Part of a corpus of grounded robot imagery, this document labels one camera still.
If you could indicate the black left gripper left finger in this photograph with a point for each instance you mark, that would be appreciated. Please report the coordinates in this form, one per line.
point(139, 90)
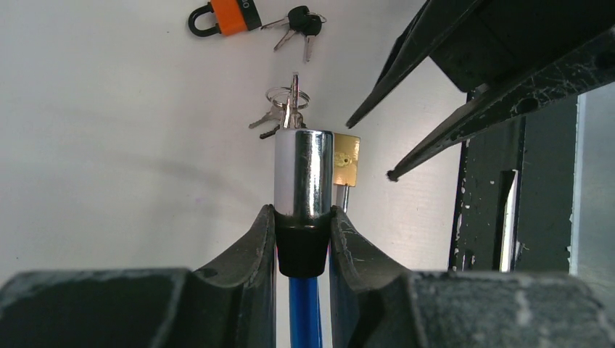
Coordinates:
point(229, 302)

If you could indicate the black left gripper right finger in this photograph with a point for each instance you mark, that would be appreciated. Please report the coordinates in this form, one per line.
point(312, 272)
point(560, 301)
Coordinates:
point(377, 302)

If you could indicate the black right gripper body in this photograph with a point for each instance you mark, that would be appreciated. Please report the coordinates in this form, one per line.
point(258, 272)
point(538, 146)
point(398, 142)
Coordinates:
point(500, 37)

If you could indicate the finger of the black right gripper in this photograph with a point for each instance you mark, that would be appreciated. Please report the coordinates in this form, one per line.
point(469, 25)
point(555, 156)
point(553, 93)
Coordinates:
point(583, 69)
point(432, 25)

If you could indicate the large brass padlock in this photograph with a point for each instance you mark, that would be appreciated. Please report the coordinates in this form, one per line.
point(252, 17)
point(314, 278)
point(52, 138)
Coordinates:
point(345, 173)

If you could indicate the blue cable lock keys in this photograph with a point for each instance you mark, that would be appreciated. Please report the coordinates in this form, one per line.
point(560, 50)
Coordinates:
point(289, 100)

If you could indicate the orange black key fob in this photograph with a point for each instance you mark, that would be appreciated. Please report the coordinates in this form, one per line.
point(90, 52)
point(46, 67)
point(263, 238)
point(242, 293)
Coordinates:
point(232, 17)

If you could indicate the black-headed key bunch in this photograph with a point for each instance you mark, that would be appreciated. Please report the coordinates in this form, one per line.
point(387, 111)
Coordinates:
point(299, 20)

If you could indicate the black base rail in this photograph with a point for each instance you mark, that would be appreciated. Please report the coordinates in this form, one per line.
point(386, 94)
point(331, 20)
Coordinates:
point(515, 194)

